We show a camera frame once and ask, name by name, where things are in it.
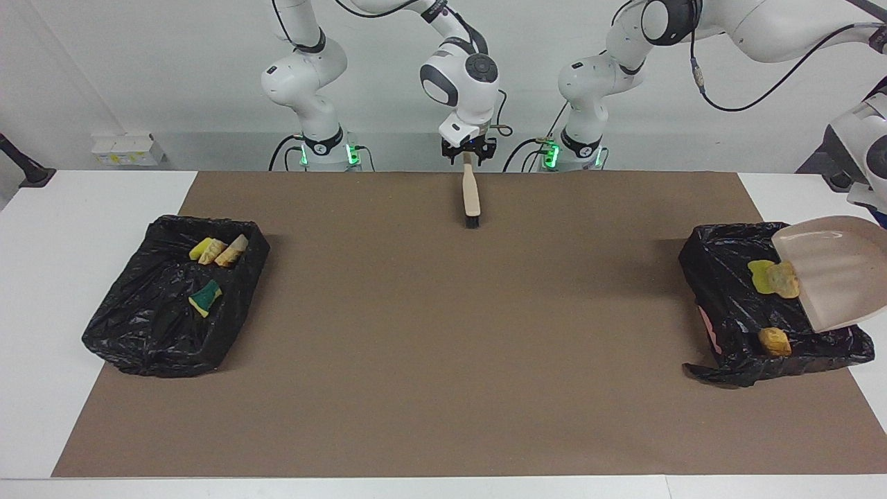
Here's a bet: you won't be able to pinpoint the beige hand brush black bristles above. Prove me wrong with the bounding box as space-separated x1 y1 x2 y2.
462 154 482 229

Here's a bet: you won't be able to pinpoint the pale bread chunk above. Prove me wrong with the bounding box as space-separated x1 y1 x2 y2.
768 262 801 300

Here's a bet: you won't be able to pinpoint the brown corn cob piece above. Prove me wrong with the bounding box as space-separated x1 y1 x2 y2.
757 327 793 358

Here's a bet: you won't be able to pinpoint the beige plastic dustpan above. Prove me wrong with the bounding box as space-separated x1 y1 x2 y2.
771 216 887 333

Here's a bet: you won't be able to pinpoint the black bag lined pink bin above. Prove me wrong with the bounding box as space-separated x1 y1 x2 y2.
678 222 875 387

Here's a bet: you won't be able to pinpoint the brown table mat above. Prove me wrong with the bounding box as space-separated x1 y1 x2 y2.
52 171 887 479

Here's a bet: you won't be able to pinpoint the black left base cable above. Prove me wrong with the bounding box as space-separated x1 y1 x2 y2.
502 135 559 172

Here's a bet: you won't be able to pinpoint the black base cable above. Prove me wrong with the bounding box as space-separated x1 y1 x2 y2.
269 134 306 172
502 135 559 172

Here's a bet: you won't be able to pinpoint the black right base cable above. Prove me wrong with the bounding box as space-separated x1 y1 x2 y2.
269 134 306 172

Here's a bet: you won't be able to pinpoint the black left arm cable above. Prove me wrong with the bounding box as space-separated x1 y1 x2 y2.
610 0 887 113

